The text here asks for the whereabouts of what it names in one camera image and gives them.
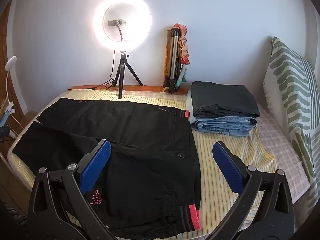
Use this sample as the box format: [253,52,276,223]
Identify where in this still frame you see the black mini tripod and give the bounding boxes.
[115,51,144,99]

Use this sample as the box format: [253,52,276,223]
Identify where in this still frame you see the yellow striped cloth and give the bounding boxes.
[7,90,277,240]

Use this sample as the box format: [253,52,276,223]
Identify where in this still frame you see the white cable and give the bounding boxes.
[6,115,24,137]

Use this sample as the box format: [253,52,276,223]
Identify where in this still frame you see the black pants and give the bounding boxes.
[12,97,202,239]

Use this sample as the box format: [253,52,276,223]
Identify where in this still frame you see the folded dark grey pants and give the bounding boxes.
[191,81,261,118]

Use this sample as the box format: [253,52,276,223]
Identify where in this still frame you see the orange patterned scarf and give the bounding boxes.
[172,24,190,67]

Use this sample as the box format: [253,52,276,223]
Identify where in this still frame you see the white ring light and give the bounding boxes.
[93,0,152,53]

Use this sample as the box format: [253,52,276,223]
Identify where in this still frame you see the green patterned pillow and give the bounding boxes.
[262,36,320,213]

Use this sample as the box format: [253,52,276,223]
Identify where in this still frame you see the folded silver tripod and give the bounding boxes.
[165,29,187,93]

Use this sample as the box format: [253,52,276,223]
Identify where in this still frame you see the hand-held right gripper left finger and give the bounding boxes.
[27,139,118,240]

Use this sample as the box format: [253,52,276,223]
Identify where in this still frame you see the folded blue jeans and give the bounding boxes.
[186,90,258,137]

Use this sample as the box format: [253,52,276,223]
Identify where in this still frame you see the white clip lamp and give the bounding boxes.
[0,56,18,115]

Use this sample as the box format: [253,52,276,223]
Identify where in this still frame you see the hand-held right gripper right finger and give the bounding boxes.
[210,141,297,240]

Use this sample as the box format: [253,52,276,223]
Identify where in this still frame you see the black ring light cable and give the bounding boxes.
[85,49,118,90]

